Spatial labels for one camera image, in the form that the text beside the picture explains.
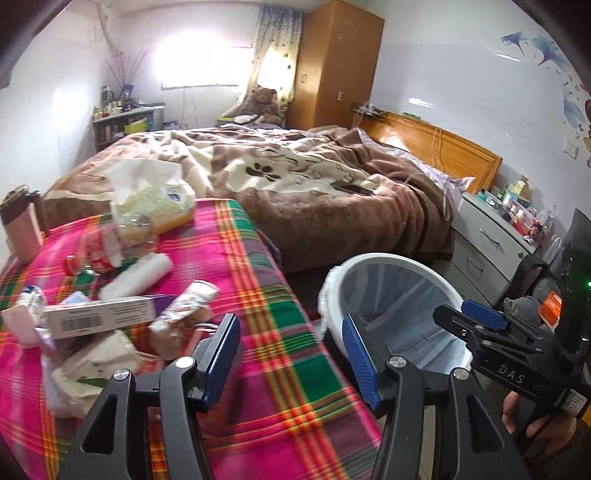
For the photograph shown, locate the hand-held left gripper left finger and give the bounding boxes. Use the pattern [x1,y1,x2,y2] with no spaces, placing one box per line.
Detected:
[58,313,242,480]

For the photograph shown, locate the window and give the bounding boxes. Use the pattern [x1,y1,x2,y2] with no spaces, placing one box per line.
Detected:
[154,25,256,92]

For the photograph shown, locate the pink thermos bottle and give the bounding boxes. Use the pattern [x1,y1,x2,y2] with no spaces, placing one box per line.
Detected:
[0,185,46,265]

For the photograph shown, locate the crumpled white green bag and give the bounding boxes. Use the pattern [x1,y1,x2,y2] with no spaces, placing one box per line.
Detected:
[48,330,147,417]

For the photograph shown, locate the vase with purple branches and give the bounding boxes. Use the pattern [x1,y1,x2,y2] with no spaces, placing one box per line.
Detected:
[105,51,147,100]

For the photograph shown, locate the grey cloth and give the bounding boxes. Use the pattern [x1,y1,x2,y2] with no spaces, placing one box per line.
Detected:
[503,295,548,326]

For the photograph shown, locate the black smartphone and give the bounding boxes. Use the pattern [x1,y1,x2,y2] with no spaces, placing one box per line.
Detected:
[330,180,376,197]

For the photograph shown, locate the grey nightstand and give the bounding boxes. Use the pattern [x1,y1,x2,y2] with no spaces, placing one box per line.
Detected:
[450,191,550,303]

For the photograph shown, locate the dark bookshelf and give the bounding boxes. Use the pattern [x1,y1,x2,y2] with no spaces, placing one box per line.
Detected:
[92,104,167,152]

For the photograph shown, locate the long white purple box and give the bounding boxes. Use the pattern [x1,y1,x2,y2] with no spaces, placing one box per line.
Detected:
[41,294,174,341]

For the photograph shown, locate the wooden headboard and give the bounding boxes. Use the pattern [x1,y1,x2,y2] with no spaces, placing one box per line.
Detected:
[358,112,504,195]

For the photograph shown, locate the wooden wardrobe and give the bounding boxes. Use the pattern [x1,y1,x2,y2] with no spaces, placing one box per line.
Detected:
[288,0,386,131]

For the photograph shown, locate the brown teddy bear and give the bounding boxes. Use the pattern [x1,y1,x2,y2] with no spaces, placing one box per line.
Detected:
[240,86,284,126]

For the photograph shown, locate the white blue small container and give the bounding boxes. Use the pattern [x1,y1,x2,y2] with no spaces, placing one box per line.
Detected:
[17,285,48,309]

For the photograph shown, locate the brown floral blanket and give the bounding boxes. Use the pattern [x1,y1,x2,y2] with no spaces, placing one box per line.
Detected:
[44,127,462,273]

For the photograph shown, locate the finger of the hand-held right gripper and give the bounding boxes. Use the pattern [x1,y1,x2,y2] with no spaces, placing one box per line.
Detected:
[432,304,497,344]
[461,299,555,343]

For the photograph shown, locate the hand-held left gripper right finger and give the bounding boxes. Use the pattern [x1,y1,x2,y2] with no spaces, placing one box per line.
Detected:
[342,313,525,480]

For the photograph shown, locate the white cable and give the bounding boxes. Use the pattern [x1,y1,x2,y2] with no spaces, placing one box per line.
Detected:
[431,127,453,220]

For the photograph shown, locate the row of bottles and jars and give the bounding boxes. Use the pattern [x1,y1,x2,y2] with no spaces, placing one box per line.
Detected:
[92,85,141,121]

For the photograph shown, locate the group of small cosmetic containers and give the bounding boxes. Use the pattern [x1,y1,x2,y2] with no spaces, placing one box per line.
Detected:
[480,176,557,245]

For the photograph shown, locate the person's right forearm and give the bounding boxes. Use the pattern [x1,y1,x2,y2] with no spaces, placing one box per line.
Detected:
[522,413,591,480]

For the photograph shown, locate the crumpled white wrapper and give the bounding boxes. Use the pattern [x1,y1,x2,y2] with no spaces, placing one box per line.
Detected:
[148,279,221,361]

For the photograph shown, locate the black stool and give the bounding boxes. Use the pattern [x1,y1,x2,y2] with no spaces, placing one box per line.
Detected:
[516,256,563,306]

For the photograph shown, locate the person's right hand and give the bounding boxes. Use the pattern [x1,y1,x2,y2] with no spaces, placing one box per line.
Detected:
[501,390,561,439]

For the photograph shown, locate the red label plastic bottle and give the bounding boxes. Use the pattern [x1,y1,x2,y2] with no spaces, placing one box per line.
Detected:
[65,225,124,277]

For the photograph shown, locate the yellow tissue pack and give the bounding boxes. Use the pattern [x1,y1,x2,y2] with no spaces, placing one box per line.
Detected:
[108,158,197,237]

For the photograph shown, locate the blue flower wall stickers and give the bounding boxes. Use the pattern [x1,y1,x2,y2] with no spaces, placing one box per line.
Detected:
[501,30,591,168]

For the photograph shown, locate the white trash bin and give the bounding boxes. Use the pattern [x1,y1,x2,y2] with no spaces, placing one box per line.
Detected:
[318,253,474,376]

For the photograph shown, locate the white paper roll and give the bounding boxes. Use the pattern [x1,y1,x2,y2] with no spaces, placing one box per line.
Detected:
[99,253,174,302]

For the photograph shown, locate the patterned curtain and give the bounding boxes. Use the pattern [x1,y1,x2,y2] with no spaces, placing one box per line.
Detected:
[240,4,305,112]

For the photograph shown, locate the pale pillow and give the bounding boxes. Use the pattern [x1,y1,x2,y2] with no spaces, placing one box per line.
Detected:
[406,152,476,217]

